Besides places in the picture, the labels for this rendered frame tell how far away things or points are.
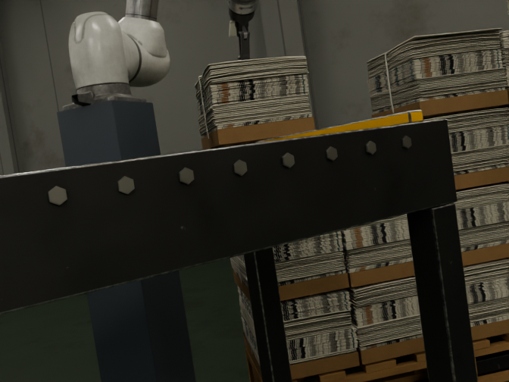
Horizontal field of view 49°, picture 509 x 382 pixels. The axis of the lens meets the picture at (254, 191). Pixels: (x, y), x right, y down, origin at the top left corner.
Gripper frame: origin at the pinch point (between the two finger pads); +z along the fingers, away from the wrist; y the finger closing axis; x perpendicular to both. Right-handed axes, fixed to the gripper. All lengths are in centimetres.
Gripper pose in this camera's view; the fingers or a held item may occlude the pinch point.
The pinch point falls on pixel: (238, 50)
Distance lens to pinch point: 181.7
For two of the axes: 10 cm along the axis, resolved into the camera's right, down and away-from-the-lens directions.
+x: 9.7, -1.5, 1.7
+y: 2.1, 8.9, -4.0
